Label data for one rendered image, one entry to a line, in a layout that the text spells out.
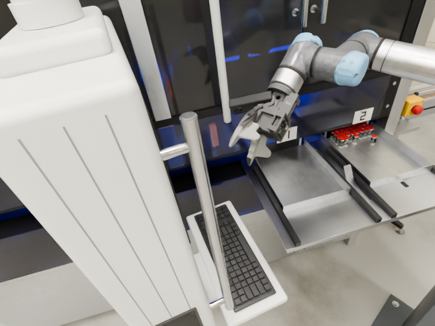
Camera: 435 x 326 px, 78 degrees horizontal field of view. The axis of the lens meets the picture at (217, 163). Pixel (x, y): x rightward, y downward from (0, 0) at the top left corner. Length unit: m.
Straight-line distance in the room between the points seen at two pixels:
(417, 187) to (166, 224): 0.97
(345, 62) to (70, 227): 0.62
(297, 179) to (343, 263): 0.96
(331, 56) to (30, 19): 0.58
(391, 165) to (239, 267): 0.73
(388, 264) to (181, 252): 1.68
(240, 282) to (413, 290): 1.30
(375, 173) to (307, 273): 0.90
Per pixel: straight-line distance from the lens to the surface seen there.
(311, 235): 0.96
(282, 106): 0.68
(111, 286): 0.55
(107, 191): 0.39
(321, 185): 1.11
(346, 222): 1.02
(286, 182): 1.11
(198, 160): 0.40
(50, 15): 0.51
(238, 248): 0.98
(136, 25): 0.85
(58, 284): 1.63
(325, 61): 0.71
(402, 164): 1.30
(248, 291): 0.91
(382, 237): 2.17
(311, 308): 1.81
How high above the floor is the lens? 1.65
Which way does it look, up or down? 39 degrees down
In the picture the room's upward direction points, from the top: 9 degrees counter-clockwise
